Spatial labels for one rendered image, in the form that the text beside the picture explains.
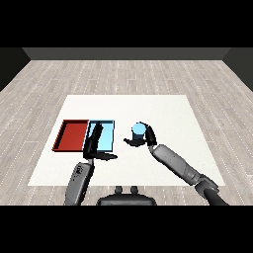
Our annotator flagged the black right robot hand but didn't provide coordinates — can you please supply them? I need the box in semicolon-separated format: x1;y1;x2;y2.
123;123;158;148

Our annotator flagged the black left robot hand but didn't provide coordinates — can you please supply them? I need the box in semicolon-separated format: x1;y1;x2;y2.
82;121;119;161

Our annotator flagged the small blue can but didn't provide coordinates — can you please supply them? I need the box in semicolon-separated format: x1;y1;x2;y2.
130;122;147;142

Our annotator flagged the light blue shallow open box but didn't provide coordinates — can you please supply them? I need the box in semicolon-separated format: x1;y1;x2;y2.
82;119;116;153

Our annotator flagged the red shallow open box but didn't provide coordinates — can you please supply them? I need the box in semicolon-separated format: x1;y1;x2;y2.
51;119;91;153

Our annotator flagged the dark grey robot body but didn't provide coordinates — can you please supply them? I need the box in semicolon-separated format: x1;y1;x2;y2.
96;186;158;207

